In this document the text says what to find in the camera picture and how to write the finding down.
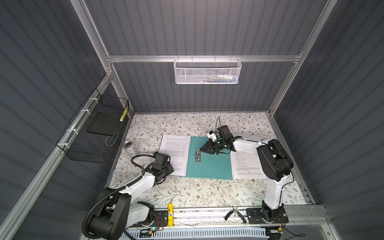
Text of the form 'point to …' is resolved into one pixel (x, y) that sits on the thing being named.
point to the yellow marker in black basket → (123, 114)
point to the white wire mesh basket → (207, 71)
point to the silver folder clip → (198, 155)
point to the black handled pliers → (235, 210)
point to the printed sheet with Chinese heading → (247, 166)
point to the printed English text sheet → (177, 147)
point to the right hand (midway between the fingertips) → (202, 151)
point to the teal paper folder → (202, 165)
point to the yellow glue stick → (170, 214)
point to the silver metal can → (127, 145)
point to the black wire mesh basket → (90, 134)
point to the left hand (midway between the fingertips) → (170, 167)
